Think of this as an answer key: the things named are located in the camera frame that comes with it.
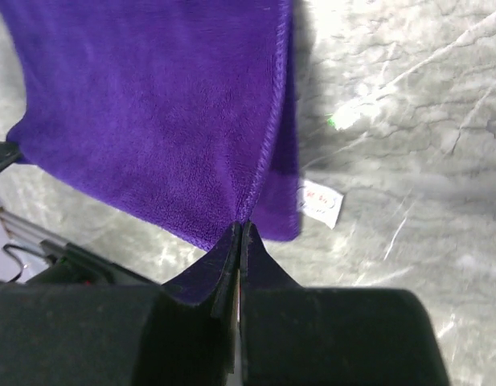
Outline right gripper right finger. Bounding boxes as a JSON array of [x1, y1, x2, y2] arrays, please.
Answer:
[[240, 221, 301, 290]]

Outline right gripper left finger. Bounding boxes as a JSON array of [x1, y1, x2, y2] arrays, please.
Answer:
[[162, 222, 242, 318]]

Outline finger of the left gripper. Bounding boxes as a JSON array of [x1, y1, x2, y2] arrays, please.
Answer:
[[0, 142, 22, 173]]

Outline purple towel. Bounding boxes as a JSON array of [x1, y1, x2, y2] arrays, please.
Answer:
[[0, 1, 300, 249]]

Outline aluminium frame rail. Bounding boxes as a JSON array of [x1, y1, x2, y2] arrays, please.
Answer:
[[0, 207, 69, 256]]

